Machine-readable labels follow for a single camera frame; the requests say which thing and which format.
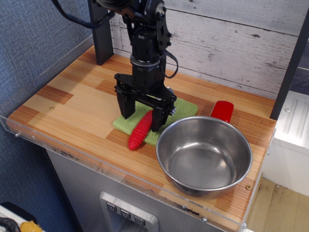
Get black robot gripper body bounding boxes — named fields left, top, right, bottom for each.
left=114, top=63, right=177, bottom=116

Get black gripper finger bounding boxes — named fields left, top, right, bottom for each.
left=117, top=91, right=136, bottom=119
left=151, top=106, right=169, bottom=132

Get red handled metal spoon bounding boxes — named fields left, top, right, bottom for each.
left=128, top=110, right=153, bottom=150

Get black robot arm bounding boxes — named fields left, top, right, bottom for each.
left=98, top=0, right=177, bottom=131

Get green towel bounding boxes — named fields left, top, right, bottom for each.
left=113, top=98, right=198, bottom=147

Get grey toy fridge cabinet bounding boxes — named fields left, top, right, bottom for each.
left=47, top=150, right=218, bottom=232

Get clear acrylic table guard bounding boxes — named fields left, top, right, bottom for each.
left=0, top=30, right=275, bottom=232

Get silver dispenser button panel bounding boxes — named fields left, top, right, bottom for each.
left=99, top=191, right=159, bottom=232

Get white ribbed side unit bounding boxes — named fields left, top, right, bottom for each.
left=262, top=91, right=309, bottom=196

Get steel pot with red handle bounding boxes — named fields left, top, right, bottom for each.
left=156, top=101, right=253, bottom=199

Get dark grey left post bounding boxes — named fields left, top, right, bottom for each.
left=88, top=0, right=114, bottom=65

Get dark grey post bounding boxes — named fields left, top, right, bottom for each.
left=88, top=0, right=114, bottom=65
left=270, top=11, right=309, bottom=120

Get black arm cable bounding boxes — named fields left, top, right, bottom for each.
left=50, top=0, right=179, bottom=79

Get dark grey right post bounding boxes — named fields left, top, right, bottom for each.
left=270, top=11, right=309, bottom=120

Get black braided cable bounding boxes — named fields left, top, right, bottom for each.
left=0, top=217, right=22, bottom=232

